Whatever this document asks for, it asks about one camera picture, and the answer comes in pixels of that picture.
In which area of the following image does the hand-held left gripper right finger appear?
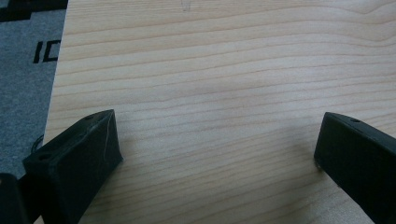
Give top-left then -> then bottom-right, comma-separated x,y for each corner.
313,111 -> 396,224

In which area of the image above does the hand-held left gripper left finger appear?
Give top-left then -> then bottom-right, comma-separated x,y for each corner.
22,108 -> 124,224

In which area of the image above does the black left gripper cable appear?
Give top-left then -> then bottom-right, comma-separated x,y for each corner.
30,133 -> 45,154

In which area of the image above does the black metal stand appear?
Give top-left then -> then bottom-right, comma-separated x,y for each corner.
0,0 -> 69,23

